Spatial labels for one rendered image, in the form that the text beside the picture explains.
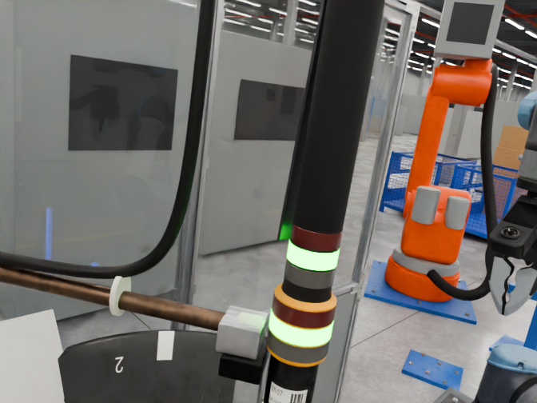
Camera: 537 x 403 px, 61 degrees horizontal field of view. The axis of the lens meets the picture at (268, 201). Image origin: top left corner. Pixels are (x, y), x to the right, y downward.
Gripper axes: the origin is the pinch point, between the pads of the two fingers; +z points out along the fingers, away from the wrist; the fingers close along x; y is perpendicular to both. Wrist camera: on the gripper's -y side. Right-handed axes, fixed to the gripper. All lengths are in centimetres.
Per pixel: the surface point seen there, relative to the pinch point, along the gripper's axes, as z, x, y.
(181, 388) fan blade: 4, 16, -48
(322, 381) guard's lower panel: 84, 70, 64
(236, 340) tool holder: -11, 2, -54
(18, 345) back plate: 9, 41, -56
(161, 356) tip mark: 2, 20, -48
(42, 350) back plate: 11, 40, -54
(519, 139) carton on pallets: 3, 220, 734
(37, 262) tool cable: -13, 16, -62
